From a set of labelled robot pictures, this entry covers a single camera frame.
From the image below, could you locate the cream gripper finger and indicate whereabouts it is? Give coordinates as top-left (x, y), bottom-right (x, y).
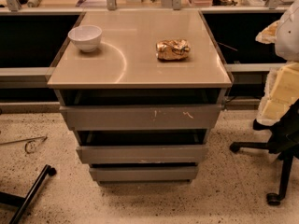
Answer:
top-left (256, 63), bottom-right (299, 126)

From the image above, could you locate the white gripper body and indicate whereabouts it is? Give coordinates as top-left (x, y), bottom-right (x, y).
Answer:
top-left (255, 21), bottom-right (278, 44)

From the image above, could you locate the grey top drawer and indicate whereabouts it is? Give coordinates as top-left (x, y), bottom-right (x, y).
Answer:
top-left (60, 105), bottom-right (221, 131)

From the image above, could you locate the grey drawer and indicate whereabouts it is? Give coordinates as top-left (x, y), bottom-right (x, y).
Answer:
top-left (60, 105), bottom-right (221, 131)
top-left (77, 145), bottom-right (208, 164)
top-left (90, 166), bottom-right (198, 182)

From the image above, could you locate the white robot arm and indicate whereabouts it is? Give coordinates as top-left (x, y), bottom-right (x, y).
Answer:
top-left (253, 0), bottom-right (299, 130)

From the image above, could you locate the grey drawer cabinet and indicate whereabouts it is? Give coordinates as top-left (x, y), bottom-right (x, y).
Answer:
top-left (48, 10), bottom-right (232, 171)

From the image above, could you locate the grey middle drawer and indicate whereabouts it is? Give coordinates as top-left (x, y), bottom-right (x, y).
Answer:
top-left (77, 145), bottom-right (208, 164)

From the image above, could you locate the grey bottom drawer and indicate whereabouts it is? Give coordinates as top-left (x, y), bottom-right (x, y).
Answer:
top-left (90, 166), bottom-right (198, 182)

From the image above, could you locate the black robot wheeled base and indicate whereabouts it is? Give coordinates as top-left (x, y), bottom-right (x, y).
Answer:
top-left (230, 100), bottom-right (299, 205)

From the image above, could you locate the crumpled gold foil bag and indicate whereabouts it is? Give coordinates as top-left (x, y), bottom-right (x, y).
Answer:
top-left (156, 39), bottom-right (191, 61)

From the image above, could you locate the white ceramic bowl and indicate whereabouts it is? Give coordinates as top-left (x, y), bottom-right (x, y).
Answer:
top-left (68, 25), bottom-right (102, 52)

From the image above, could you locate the black chair leg left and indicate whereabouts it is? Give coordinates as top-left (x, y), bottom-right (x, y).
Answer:
top-left (0, 164), bottom-right (57, 224)

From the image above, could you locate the metal wire tool on floor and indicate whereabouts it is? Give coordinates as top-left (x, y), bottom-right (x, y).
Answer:
top-left (1, 136), bottom-right (48, 154)

